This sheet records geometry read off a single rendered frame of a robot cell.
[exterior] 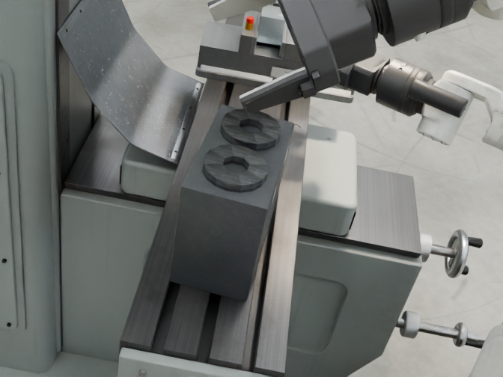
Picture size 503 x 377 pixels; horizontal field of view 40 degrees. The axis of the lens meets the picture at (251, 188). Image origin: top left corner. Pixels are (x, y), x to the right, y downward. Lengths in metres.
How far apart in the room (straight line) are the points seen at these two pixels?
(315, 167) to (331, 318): 0.37
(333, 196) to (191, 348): 0.58
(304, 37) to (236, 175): 0.38
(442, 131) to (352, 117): 2.13
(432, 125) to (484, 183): 1.99
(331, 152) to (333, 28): 0.99
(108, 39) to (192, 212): 0.62
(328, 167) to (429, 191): 1.56
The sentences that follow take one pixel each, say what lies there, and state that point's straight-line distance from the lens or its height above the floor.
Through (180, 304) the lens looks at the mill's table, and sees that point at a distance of 1.02.
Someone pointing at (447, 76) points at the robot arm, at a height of 1.18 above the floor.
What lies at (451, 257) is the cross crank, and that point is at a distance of 1.72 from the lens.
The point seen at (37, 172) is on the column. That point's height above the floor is 0.82.
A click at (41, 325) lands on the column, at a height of 0.36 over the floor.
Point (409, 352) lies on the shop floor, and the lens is 2.38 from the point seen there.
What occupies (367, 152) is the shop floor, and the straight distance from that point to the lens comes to 3.15.
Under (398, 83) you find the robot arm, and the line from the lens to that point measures 1.26.
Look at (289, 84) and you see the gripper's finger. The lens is 0.58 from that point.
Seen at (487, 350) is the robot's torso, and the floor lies 1.01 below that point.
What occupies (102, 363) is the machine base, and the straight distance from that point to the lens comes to 1.90.
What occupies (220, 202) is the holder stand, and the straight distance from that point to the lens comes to 0.92.
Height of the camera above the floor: 1.74
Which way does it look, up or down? 39 degrees down
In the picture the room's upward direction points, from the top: 12 degrees clockwise
